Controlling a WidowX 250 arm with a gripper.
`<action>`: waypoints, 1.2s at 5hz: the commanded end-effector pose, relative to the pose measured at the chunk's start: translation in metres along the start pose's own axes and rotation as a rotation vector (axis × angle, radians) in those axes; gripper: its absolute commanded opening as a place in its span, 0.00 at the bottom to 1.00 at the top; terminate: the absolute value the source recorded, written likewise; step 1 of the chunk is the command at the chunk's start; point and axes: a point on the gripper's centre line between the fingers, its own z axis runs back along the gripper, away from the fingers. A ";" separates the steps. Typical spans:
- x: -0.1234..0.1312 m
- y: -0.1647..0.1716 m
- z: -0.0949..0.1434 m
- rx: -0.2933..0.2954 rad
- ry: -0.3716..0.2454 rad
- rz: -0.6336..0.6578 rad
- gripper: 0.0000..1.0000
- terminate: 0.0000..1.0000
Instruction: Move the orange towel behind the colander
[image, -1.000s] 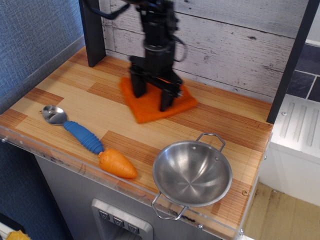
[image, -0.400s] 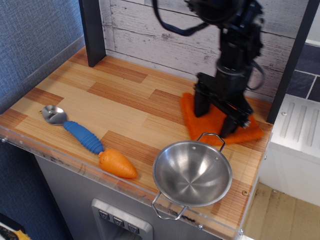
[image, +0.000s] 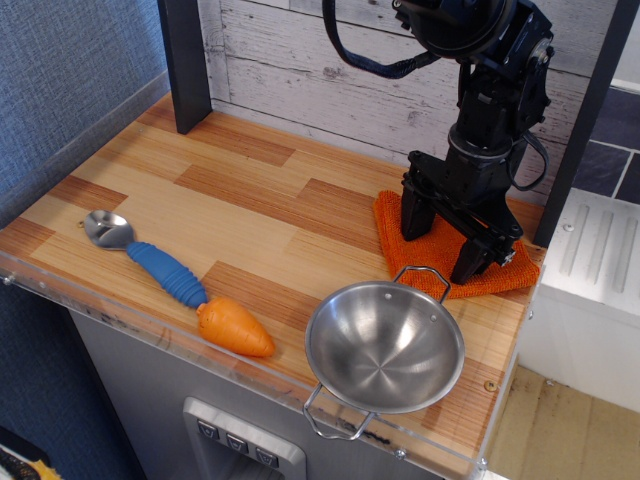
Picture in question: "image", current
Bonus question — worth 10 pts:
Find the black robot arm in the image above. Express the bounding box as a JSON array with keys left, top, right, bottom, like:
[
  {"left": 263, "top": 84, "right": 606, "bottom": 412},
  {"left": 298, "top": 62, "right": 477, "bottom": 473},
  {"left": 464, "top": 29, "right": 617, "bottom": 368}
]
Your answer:
[{"left": 394, "top": 1, "right": 554, "bottom": 285}]

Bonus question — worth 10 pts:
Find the spoon with blue handle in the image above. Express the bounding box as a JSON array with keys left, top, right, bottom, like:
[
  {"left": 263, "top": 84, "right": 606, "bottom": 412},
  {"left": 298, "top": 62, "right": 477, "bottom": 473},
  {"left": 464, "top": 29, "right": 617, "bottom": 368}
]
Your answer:
[{"left": 83, "top": 210, "right": 208, "bottom": 309}]

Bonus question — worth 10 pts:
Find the white ribbed side cabinet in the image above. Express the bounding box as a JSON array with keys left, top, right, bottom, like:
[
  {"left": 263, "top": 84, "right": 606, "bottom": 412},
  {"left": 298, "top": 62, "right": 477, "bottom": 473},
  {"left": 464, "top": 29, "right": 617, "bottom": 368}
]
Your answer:
[{"left": 518, "top": 189, "right": 639, "bottom": 411}]

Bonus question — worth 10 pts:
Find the dark vertical post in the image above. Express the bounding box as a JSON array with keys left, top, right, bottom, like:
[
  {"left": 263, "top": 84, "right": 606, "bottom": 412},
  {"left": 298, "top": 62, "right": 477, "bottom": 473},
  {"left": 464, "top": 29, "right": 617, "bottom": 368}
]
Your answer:
[
  {"left": 533, "top": 0, "right": 639, "bottom": 248},
  {"left": 157, "top": 0, "right": 212, "bottom": 134}
]

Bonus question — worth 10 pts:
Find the silver dispenser panel with buttons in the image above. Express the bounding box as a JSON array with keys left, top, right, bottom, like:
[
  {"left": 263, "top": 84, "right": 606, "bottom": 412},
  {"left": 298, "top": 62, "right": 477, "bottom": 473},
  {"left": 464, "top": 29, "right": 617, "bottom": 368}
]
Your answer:
[{"left": 183, "top": 397, "right": 307, "bottom": 479}]

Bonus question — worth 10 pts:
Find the dark right vertical post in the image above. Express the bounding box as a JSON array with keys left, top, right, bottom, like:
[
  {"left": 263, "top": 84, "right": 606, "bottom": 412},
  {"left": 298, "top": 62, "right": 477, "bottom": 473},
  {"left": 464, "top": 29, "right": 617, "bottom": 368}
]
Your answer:
[{"left": 533, "top": 0, "right": 639, "bottom": 248}]

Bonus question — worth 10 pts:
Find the orange plastic toy carrot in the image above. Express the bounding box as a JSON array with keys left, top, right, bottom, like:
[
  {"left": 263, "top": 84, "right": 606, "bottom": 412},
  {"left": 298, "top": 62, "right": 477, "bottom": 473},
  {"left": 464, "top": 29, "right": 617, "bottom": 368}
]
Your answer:
[{"left": 196, "top": 297, "right": 275, "bottom": 357}]

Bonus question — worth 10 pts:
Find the steel colander bowl with handles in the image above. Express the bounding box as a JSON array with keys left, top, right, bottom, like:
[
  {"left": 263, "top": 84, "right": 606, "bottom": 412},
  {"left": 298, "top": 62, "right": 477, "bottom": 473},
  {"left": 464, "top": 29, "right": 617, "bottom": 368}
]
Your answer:
[{"left": 303, "top": 278, "right": 465, "bottom": 441}]

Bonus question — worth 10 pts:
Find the dark left vertical post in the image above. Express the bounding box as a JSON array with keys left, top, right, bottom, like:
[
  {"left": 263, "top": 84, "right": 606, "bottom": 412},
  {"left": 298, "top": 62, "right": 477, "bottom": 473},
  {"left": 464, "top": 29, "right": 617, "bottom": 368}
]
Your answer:
[{"left": 157, "top": 0, "right": 212, "bottom": 134}]

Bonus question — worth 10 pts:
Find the orange towel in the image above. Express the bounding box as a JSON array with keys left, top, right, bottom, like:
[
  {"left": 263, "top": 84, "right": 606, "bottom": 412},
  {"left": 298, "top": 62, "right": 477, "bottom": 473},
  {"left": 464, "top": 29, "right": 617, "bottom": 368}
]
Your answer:
[{"left": 373, "top": 190, "right": 540, "bottom": 299}]

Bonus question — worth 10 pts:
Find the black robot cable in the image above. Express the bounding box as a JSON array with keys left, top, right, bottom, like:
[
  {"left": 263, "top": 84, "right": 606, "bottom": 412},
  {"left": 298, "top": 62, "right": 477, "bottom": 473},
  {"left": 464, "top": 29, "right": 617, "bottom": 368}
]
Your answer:
[{"left": 321, "top": 0, "right": 551, "bottom": 192}]

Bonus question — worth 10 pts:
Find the yellow object at corner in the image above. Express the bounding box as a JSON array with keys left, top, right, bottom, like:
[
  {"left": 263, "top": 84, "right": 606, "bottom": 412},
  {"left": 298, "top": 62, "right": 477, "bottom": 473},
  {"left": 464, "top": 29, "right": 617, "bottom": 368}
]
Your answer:
[{"left": 29, "top": 460, "right": 62, "bottom": 480}]

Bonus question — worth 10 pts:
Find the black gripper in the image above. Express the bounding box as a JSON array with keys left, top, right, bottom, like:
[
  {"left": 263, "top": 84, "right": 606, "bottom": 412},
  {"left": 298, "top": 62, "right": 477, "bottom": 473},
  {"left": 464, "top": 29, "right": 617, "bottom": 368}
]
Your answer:
[{"left": 401, "top": 137, "right": 523, "bottom": 285}]

